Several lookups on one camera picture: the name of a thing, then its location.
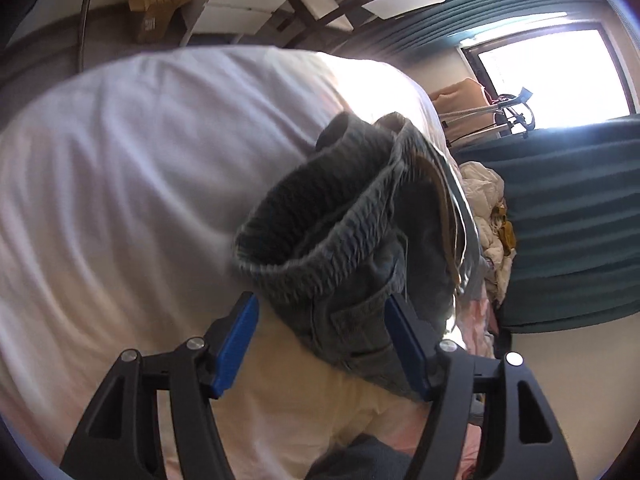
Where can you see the metal floor pole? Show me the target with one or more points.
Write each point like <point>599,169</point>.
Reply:
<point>81,35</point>

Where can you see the lower teal curtain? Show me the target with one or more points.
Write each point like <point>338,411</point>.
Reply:
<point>573,198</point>

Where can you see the cream clothes pile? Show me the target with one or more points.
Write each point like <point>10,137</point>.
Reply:
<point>484,189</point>

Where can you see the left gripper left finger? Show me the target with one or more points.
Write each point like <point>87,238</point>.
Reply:
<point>118,436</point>

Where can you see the tan cardboard box by window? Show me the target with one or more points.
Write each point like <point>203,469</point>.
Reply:
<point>463,95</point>

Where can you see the white pink bed sheet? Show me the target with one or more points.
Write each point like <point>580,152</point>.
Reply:
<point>121,193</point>

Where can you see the teal curtain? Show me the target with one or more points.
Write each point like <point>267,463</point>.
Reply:
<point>403,41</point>
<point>573,198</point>

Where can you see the grey denim jeans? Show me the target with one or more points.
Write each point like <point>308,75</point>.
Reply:
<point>376,211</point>

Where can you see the mustard yellow garment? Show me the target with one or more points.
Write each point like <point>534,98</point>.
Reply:
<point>504,227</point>

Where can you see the upper teal curtain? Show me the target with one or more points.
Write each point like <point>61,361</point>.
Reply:
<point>403,41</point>

